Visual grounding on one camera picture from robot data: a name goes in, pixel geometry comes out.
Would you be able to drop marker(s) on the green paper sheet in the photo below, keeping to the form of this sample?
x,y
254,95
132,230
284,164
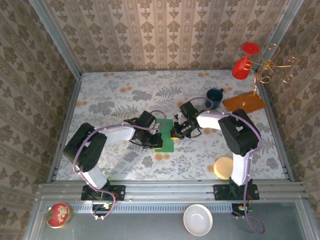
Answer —
x,y
167,145

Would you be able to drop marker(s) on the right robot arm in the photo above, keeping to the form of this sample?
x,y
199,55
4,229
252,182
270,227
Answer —
x,y
240,132

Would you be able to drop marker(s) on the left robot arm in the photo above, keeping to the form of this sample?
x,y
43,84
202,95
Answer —
x,y
85,147

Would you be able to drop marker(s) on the dark blue mug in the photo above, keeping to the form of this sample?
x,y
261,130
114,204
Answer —
x,y
213,98

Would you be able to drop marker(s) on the floral patterned table cover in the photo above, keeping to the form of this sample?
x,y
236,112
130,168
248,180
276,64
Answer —
x,y
162,82

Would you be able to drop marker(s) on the round yellow cork disc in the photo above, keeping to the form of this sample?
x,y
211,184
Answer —
x,y
223,167

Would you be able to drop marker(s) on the red plastic wine glass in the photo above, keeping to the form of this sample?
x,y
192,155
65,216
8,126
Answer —
x,y
241,68

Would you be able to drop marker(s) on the small controller board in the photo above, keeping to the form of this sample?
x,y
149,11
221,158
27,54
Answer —
x,y
103,207
243,208

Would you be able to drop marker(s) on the white bowl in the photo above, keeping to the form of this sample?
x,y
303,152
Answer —
x,y
198,220

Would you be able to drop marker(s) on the red embroidered round tin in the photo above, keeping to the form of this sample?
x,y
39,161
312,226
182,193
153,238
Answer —
x,y
59,215

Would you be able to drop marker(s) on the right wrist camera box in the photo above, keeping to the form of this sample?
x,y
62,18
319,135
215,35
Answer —
x,y
178,118

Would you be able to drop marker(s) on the aluminium front frame rail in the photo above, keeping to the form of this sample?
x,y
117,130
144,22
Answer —
x,y
170,190

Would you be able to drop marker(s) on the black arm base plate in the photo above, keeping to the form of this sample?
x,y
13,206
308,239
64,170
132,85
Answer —
x,y
221,192
118,193

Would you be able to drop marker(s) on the aluminium side rail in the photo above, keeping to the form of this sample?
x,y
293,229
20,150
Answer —
x,y
270,113
68,117

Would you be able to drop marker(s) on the aluminium frame post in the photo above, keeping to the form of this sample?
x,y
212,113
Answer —
x,y
57,37

